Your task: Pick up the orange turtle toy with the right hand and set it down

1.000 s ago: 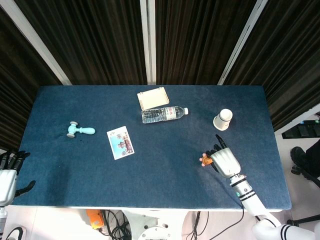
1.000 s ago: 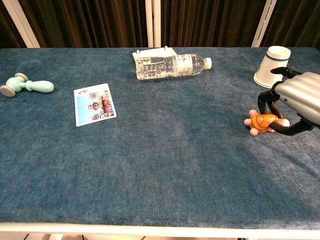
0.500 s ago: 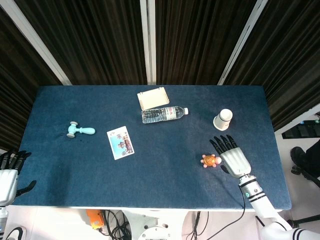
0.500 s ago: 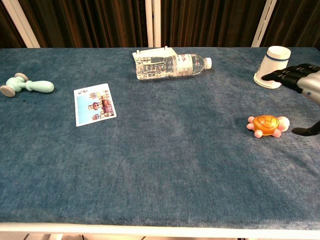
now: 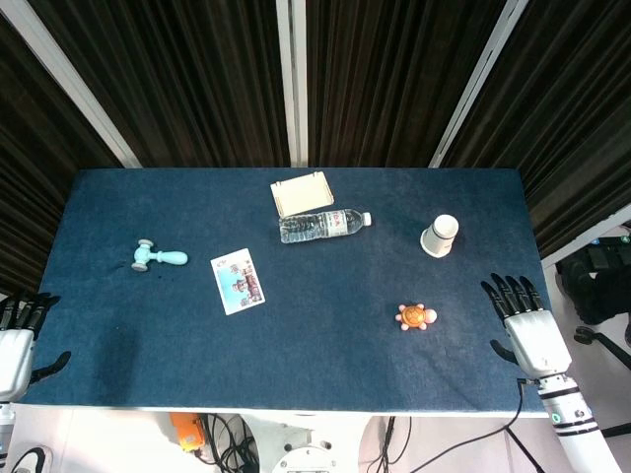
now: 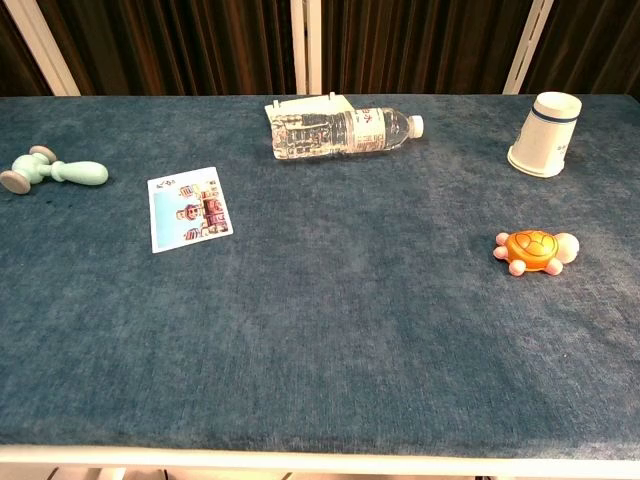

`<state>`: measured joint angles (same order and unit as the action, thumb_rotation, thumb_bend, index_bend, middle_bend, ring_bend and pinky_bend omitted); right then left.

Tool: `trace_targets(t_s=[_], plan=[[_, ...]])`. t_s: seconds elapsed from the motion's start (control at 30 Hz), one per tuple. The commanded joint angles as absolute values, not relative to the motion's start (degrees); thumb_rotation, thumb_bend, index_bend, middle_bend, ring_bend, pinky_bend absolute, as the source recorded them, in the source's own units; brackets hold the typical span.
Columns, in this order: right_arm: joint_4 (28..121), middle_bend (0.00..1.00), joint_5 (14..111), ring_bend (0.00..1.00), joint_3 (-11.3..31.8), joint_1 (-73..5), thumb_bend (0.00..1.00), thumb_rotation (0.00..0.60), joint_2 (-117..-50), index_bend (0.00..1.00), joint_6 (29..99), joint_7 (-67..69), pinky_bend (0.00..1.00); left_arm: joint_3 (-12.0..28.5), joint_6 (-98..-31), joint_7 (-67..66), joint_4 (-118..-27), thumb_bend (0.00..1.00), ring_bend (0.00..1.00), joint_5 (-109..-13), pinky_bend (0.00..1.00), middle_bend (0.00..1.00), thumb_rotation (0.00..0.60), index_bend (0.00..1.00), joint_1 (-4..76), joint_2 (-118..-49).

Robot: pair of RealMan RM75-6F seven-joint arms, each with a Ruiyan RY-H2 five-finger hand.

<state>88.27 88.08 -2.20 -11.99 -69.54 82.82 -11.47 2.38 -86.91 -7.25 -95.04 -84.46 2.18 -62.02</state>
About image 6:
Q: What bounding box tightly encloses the orange shell toy turtle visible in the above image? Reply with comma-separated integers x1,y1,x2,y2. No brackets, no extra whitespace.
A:
492,229,581,277

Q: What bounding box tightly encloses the white upright frame post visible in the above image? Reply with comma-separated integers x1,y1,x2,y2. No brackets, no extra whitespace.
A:
290,0,307,96
306,0,323,96

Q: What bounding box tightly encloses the blue table cloth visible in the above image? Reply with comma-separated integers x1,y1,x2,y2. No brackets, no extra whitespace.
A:
0,93,640,460

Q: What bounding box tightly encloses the clear plastic water bottle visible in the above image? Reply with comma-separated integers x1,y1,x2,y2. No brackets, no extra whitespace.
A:
270,106,426,161

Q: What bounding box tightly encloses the illustrated picture card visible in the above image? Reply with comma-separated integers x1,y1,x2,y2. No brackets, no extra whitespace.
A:
146,166,235,255

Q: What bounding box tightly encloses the dark brown curtain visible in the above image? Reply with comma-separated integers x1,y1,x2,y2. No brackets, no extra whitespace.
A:
0,0,640,98

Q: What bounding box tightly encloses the white slotted frame post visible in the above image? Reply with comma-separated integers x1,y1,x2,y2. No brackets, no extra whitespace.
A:
501,0,556,96

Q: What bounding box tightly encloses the white slanted frame post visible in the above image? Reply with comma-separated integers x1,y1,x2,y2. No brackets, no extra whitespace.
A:
1,0,82,97

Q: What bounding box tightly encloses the white plastic card holder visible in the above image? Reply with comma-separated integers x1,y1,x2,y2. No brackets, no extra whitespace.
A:
264,91,355,124

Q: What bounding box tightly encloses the white paper cup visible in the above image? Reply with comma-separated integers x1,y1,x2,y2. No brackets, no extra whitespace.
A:
506,91,584,179

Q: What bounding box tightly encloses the white table edge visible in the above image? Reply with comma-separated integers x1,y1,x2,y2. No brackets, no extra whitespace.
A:
0,443,640,480

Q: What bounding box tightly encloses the mint green massage roller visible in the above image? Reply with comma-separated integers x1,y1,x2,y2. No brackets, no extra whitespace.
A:
0,145,110,195

